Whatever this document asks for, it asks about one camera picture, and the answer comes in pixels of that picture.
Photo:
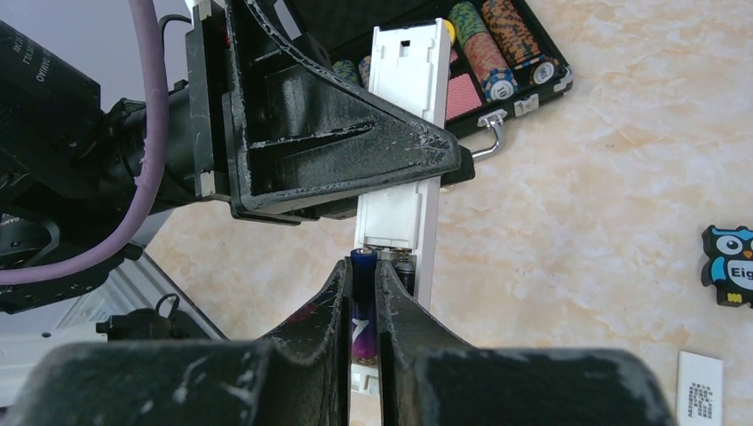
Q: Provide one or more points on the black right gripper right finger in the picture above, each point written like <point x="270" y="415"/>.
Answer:
<point x="431" y="376"/>

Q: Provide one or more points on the pink card deck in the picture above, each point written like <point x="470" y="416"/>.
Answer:
<point x="462" y="95"/>

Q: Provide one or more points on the white battery cover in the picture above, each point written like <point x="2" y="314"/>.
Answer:
<point x="699" y="398"/>

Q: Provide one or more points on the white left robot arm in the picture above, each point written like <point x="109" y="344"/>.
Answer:
<point x="68" y="168"/>

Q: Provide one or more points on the yellow poker chip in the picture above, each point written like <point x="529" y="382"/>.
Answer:
<point x="451" y="31"/>

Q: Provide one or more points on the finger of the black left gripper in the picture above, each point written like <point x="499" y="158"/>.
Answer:
<point x="344" y="208"/>

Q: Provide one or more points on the black battery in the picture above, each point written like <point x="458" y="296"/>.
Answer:
<point x="404" y="263"/>

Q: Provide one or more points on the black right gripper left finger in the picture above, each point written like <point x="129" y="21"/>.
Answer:
<point x="296" y="374"/>

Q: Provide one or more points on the white remote control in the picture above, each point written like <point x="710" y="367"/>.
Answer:
<point x="408" y="67"/>

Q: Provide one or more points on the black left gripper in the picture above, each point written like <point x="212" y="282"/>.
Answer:
<point x="299" y="135"/>

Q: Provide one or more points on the blue purple battery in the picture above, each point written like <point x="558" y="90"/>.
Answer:
<point x="364" y="327"/>

